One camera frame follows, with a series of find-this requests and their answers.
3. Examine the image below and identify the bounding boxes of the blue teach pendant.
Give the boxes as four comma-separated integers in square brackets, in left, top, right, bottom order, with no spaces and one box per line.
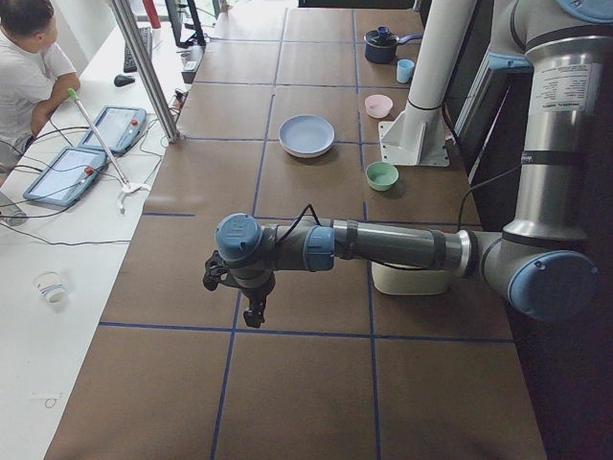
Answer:
[23,147,107,207]
[94,105,148,156]

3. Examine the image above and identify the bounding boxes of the seated person in white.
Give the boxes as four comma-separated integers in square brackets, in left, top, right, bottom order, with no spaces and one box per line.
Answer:
[1,0,80,173]

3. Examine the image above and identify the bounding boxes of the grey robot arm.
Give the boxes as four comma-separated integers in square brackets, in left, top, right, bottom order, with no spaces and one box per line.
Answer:
[204,1,612,327]

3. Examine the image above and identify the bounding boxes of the grey aluminium frame post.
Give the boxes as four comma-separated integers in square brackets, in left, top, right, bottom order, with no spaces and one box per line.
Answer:
[109,0,180,144]

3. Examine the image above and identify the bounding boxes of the blue plate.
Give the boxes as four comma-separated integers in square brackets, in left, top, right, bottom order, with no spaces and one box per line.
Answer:
[279,115,335,151]

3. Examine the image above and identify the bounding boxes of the light blue cup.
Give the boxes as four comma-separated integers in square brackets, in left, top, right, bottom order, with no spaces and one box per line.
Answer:
[396,58,415,83]

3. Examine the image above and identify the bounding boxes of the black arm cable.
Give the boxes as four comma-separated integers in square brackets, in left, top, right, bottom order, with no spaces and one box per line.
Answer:
[277,203,323,248]

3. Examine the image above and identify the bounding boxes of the pink bowl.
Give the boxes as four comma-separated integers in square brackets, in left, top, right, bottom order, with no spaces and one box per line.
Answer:
[364,94,394,119]

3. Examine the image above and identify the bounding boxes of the glass pot lid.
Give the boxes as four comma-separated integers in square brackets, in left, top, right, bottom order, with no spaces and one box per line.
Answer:
[364,26,398,48]

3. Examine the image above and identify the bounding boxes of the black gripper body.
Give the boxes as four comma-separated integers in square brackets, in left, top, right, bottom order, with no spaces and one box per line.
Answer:
[240,275,276,313]

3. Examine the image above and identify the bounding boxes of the black monitor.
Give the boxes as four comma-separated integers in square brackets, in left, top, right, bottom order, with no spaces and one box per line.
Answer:
[165,0,207,49]

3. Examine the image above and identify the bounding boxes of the black keyboard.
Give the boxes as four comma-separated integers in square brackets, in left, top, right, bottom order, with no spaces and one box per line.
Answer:
[123,26,154,74]

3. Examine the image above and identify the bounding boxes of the black computer mouse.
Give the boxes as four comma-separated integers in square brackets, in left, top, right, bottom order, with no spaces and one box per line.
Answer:
[113,74,135,87]

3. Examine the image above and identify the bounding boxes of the far blue teach pendant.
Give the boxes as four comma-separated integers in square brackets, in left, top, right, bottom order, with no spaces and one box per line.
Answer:
[94,105,148,156]

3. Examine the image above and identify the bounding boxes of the near blue teach pendant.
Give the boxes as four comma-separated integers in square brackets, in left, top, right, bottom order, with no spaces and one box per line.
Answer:
[23,147,107,207]

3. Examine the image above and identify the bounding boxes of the green bowl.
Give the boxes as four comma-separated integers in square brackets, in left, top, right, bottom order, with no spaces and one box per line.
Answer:
[365,161,399,192]

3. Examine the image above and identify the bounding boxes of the dark blue pot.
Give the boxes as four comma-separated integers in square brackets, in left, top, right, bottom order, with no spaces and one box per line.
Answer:
[364,34,423,64]

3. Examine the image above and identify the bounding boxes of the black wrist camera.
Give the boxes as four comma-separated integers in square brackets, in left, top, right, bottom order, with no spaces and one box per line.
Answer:
[202,250,238,291]

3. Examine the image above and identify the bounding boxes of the red cylinder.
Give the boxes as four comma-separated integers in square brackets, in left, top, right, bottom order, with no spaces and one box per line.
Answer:
[142,0,161,30]

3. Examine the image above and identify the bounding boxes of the green handled white stick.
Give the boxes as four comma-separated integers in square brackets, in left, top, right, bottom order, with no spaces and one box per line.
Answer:
[67,87,151,215]

